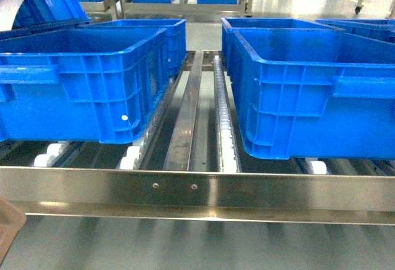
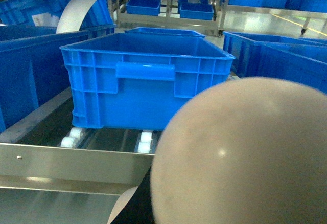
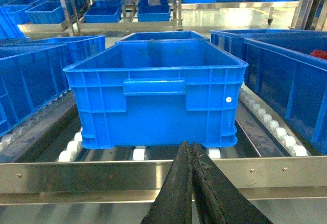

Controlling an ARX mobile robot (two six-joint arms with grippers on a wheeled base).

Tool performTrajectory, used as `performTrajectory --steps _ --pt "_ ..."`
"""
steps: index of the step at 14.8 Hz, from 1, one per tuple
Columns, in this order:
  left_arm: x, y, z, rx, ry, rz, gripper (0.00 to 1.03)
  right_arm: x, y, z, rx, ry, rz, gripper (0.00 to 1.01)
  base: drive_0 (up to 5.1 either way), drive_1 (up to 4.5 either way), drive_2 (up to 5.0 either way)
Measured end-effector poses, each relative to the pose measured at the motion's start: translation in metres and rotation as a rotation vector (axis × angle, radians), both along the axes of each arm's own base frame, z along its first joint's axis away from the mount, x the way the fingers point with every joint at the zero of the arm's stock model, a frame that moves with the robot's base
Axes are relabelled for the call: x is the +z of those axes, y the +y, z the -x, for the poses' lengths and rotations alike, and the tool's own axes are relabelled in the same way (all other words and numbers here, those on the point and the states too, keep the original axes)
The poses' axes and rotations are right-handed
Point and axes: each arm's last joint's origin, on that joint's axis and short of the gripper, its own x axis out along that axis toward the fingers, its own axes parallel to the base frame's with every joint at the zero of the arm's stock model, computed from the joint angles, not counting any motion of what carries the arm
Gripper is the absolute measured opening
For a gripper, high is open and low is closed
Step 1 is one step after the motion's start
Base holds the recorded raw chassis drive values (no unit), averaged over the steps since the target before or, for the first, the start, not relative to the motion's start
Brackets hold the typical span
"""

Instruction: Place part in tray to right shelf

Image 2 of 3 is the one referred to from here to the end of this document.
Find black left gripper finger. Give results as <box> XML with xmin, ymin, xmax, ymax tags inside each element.
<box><xmin>111</xmin><ymin>169</ymin><xmax>155</xmax><ymax>223</ymax></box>

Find beige plastic dustpan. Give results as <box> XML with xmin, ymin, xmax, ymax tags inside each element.
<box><xmin>56</xmin><ymin>0</ymin><xmax>327</xmax><ymax>224</ymax></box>

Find steel shelf rack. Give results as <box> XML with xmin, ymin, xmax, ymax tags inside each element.
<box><xmin>1</xmin><ymin>88</ymin><xmax>161</xmax><ymax>223</ymax></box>

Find blue bin centre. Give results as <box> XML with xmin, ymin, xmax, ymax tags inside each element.
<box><xmin>60</xmin><ymin>27</ymin><xmax>234</xmax><ymax>130</ymax></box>

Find blue bin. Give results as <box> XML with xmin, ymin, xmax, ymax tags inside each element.
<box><xmin>1</xmin><ymin>0</ymin><xmax>115</xmax><ymax>131</ymax></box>
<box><xmin>60</xmin><ymin>27</ymin><xmax>234</xmax><ymax>130</ymax></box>
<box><xmin>223</xmin><ymin>32</ymin><xmax>326</xmax><ymax>93</ymax></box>

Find blue bin left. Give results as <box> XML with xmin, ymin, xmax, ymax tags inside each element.
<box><xmin>1</xmin><ymin>0</ymin><xmax>115</xmax><ymax>131</ymax></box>

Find blue bin right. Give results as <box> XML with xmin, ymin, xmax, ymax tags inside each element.
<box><xmin>223</xmin><ymin>32</ymin><xmax>326</xmax><ymax>93</ymax></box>

